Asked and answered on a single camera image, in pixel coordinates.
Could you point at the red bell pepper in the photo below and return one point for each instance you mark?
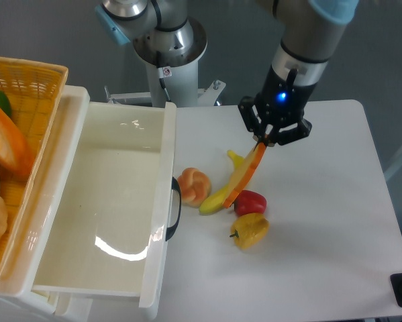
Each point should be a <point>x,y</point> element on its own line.
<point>249,202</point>

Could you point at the orange baguette loaf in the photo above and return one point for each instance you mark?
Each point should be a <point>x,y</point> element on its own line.
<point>16,155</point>

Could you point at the yellow woven basket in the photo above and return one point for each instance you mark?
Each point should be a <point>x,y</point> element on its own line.
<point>34,90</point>

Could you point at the knotted bread roll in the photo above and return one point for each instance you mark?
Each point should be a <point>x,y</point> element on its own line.
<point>195,186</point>

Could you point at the yellow banana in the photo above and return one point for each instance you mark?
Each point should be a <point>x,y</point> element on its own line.
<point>213,203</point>

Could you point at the upper white drawer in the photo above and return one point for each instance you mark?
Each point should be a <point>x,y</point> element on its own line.
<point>110,231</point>

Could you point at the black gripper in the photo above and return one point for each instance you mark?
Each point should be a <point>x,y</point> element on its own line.
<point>281,104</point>

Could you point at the yellow bell pepper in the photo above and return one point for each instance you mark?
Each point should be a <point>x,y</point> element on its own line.
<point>248,230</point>

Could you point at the orange bread slice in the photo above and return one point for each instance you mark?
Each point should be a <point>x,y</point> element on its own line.
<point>243,174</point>

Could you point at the black drawer handle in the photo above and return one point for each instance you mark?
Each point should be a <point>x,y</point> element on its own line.
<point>175,209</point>

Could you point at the white drawer cabinet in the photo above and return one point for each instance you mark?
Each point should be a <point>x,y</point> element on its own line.
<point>18,299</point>

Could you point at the green fruit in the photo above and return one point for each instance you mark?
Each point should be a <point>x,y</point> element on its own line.
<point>5,104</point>

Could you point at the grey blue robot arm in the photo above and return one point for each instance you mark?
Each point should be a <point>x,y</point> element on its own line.
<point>311,29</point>

